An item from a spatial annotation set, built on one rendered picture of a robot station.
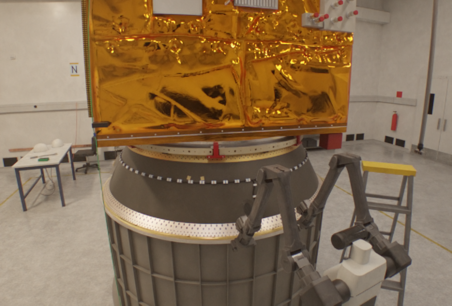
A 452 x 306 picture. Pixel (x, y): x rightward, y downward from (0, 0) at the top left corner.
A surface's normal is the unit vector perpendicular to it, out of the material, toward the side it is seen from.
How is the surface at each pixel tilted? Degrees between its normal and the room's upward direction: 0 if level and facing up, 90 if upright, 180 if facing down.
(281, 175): 67
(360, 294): 90
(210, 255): 90
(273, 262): 90
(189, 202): 62
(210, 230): 43
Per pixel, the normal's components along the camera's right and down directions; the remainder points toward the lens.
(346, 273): -0.81, -0.36
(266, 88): 0.27, 0.17
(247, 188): 0.24, -0.28
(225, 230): 0.07, -0.57
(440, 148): -0.96, 0.06
